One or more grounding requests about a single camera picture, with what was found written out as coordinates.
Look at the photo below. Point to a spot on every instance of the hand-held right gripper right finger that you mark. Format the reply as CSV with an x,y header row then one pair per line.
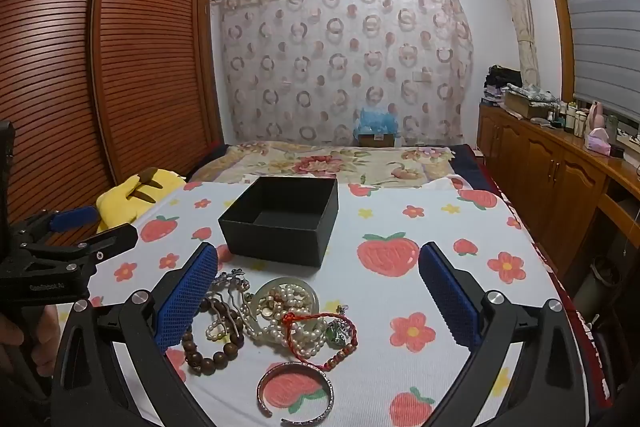
x,y
447,302

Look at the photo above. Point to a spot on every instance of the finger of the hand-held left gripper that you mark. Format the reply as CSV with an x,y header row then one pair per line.
x,y
112,239
75,218

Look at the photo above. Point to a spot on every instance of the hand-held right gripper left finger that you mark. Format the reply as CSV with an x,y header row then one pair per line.
x,y
186,304

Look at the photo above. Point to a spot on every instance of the black cardboard box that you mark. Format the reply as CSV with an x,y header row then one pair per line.
x,y
270,242

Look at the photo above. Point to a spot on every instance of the silver bangle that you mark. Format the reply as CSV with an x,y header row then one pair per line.
x,y
260,391

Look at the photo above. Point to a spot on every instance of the pale green jade bangle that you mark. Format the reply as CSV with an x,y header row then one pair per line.
x,y
300,288

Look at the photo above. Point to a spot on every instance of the person's left hand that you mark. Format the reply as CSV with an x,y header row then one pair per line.
x,y
46,337

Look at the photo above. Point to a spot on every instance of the yellow plush toy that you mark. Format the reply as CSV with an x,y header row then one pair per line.
x,y
120,202

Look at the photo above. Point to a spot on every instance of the silver ornate hairpin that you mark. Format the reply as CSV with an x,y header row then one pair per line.
x,y
231,279

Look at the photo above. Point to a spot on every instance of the strawberry print blanket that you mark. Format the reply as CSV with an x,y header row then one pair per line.
x,y
425,227

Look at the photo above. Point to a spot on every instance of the wooden low cabinet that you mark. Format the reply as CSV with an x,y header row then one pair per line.
x,y
550,167

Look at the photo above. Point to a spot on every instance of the wooden louvered wardrobe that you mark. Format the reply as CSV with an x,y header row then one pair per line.
x,y
140,57

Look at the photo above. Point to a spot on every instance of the small cardboard box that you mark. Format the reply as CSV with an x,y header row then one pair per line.
x,y
375,140

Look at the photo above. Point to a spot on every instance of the floral bed sheet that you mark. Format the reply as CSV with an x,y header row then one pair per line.
x,y
310,162

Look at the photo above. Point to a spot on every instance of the blue plastic bag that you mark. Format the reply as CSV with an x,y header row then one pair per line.
x,y
375,119

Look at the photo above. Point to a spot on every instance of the box with striped cloth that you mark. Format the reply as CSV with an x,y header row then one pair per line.
x,y
525,104

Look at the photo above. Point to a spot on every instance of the pink tissue box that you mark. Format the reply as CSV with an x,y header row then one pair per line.
x,y
597,142

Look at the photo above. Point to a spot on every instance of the dark clothes pile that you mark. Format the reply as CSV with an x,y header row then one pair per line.
x,y
505,77

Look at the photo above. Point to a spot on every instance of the pink bottle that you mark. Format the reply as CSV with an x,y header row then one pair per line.
x,y
595,114

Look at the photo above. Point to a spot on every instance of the circle print curtain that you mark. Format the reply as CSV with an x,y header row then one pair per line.
x,y
325,57

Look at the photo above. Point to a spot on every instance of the tied beige window curtain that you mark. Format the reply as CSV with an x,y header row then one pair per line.
x,y
520,7

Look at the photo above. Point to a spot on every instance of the grey window blind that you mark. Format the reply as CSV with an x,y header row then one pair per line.
x,y
600,32

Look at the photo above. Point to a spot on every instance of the wooden window frame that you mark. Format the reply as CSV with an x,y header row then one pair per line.
x,y
557,7

